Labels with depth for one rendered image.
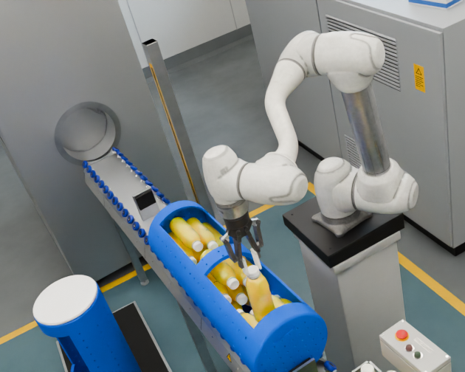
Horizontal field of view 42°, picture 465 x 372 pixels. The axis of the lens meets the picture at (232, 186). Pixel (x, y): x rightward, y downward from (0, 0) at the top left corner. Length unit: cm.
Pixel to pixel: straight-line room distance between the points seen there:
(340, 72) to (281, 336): 84
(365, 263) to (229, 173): 104
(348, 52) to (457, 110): 148
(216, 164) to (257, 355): 65
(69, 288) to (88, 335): 22
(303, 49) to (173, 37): 523
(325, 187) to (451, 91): 111
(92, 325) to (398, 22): 206
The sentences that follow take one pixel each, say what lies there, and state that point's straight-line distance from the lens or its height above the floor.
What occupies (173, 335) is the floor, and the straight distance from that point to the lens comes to 375.
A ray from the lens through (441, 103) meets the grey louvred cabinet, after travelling 321.
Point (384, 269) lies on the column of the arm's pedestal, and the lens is 259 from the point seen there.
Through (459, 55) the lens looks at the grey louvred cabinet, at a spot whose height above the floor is 127.
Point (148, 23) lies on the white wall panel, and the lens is 699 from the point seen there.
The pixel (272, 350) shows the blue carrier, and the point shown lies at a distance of 196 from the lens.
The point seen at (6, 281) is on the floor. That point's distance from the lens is 482.
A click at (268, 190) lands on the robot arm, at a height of 175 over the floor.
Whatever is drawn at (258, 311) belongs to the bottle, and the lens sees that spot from 196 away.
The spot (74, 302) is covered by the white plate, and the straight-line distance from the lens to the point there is 260.
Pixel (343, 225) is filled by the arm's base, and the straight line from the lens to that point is 243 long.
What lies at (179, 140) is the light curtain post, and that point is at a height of 117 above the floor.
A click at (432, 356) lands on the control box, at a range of 195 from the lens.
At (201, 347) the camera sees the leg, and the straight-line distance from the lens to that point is 326.
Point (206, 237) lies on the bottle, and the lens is 245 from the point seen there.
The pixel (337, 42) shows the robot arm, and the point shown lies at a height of 190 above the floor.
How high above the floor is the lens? 263
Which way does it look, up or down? 33 degrees down
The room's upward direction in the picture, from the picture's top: 16 degrees counter-clockwise
